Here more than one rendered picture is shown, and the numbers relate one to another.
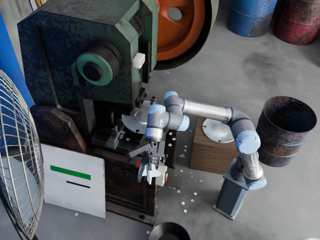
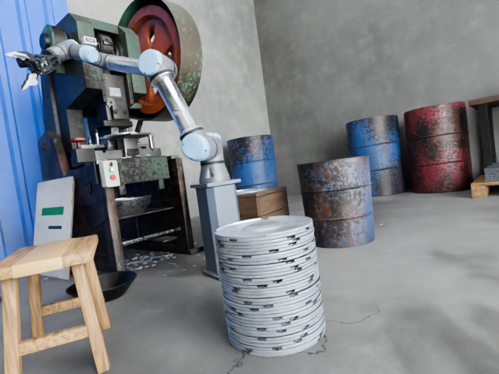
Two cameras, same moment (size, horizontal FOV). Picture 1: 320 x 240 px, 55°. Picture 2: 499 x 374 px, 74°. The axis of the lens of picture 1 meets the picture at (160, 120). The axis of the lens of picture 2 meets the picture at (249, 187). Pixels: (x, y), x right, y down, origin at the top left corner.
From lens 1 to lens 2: 2.18 m
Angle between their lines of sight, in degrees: 48
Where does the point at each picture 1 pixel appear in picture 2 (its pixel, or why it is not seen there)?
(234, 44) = not seen: hidden behind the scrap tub
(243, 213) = not seen: hidden behind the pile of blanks
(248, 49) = not seen: hidden behind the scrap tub
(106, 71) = (50, 35)
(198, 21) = (177, 47)
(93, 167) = (66, 193)
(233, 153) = (244, 202)
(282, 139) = (315, 181)
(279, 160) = (332, 228)
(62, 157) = (50, 191)
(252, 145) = (149, 58)
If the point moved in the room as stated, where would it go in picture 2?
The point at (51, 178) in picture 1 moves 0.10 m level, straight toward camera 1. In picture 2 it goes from (40, 228) to (33, 231)
